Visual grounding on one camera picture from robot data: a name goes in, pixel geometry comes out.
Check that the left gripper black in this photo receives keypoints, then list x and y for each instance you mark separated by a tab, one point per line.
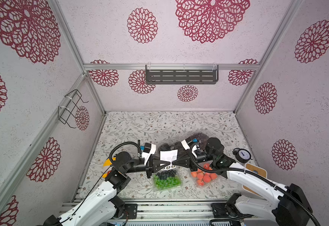
154	165

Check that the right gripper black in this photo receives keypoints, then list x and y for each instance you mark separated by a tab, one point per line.
192	157

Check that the white sticker label sheet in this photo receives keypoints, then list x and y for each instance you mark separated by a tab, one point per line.
169	156

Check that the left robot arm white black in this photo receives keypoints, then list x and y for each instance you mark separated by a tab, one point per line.
103	202

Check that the blackberry clamshell box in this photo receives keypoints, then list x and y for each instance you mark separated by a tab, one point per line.
168	146

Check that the green grape blueberry clamshell box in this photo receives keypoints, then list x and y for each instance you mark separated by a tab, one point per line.
166	179

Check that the purple grape clamshell box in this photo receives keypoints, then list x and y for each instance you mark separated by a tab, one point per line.
202	138

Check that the floral table mat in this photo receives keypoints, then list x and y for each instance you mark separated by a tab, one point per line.
158	127

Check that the yellow red plush toy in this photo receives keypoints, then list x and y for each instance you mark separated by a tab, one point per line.
106	167

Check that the black alarm clock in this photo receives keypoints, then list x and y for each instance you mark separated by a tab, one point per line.
242	155

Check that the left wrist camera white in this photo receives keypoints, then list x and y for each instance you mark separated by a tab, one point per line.
147	150

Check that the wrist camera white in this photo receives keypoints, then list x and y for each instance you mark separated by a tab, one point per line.
147	150
191	144

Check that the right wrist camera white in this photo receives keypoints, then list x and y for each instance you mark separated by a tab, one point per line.
191	144

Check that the grey wall shelf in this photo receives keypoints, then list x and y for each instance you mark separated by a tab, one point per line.
182	75

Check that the black wire wall rack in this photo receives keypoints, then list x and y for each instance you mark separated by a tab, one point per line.
67	111

